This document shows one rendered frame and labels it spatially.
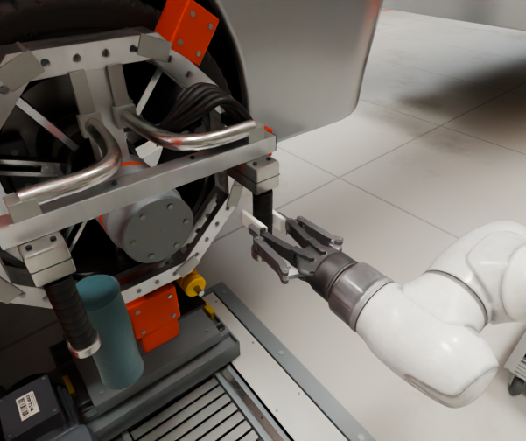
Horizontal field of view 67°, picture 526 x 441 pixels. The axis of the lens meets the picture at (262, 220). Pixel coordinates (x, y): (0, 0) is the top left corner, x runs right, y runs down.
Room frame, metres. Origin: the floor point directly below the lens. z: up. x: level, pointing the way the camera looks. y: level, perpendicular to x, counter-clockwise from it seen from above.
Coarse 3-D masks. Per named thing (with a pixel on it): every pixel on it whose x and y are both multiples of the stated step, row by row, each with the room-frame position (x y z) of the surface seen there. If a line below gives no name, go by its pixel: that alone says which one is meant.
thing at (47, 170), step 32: (160, 96) 1.02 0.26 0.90; (192, 128) 0.85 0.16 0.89; (0, 160) 0.62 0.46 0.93; (32, 160) 0.65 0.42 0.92; (64, 160) 0.68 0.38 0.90; (160, 160) 1.00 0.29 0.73; (192, 192) 0.85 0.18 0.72; (96, 224) 0.85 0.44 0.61; (0, 256) 0.56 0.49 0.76; (96, 256) 0.71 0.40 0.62; (128, 256) 0.72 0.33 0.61
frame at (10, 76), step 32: (96, 32) 0.70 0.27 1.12; (128, 32) 0.72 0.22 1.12; (0, 64) 0.56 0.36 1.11; (32, 64) 0.58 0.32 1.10; (64, 64) 0.61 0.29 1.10; (96, 64) 0.64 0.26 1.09; (160, 64) 0.70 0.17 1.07; (192, 64) 0.74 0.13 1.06; (0, 96) 0.55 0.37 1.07; (0, 128) 0.54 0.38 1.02; (224, 192) 0.79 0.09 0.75; (192, 256) 0.71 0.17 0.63; (0, 288) 0.48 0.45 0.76; (32, 288) 0.51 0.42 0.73; (128, 288) 0.61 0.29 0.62
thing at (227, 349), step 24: (72, 360) 0.73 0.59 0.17; (192, 360) 0.75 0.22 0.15; (216, 360) 0.75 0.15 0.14; (72, 384) 0.66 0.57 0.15; (168, 384) 0.65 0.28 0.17; (192, 384) 0.69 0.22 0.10; (120, 408) 0.59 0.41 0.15; (144, 408) 0.60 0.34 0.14; (96, 432) 0.52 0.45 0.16; (120, 432) 0.55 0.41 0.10
